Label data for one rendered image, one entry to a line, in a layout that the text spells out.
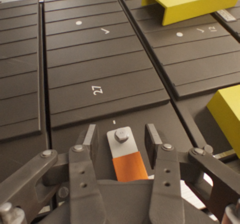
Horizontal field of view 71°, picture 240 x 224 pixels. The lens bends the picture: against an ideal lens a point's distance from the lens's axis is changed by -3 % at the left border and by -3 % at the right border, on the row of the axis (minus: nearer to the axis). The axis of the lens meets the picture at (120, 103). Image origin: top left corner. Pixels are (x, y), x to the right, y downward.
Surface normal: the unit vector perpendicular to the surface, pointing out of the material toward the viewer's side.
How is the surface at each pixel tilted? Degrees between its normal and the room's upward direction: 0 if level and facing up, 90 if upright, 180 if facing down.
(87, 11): 0
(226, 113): 90
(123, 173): 0
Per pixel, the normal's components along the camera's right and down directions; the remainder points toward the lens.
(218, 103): -0.96, 0.22
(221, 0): 0.43, 0.76
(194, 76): 0.00, -0.54
